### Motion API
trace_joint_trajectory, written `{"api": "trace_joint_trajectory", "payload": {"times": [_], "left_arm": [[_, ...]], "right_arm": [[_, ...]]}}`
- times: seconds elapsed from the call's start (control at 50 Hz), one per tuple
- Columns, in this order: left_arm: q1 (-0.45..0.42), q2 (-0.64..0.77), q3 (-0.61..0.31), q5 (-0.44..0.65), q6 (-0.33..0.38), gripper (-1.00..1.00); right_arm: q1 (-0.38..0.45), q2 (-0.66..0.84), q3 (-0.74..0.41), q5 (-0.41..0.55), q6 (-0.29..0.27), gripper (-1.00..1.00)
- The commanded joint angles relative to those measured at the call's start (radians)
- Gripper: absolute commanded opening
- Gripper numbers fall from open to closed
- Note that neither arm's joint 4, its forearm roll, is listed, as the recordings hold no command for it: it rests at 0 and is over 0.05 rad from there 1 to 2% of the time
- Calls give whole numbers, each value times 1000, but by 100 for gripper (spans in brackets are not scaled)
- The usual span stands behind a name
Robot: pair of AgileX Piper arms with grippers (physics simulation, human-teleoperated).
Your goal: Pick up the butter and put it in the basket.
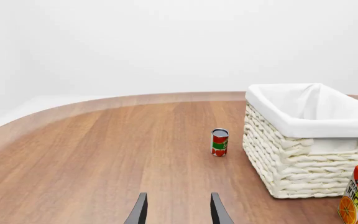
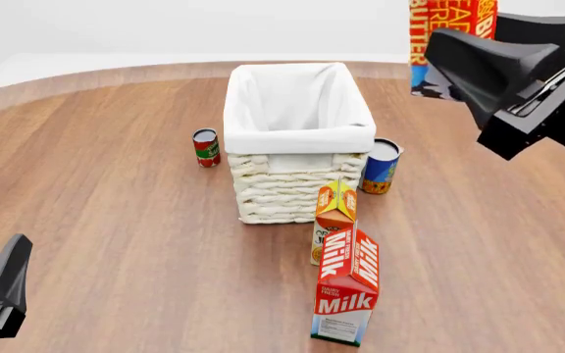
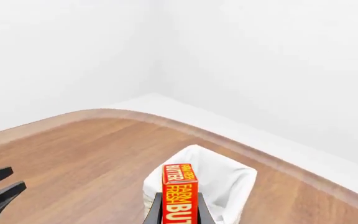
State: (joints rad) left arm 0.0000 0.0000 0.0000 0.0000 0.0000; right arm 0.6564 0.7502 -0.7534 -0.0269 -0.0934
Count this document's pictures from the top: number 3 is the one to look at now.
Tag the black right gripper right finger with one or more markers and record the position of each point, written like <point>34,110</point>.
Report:
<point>205,213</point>

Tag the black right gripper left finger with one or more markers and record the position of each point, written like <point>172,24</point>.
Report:
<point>155,212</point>

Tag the red butter box yellow print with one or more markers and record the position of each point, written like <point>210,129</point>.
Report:
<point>180,196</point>

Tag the white cloth-lined basket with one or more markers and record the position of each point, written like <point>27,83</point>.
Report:
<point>228,182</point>

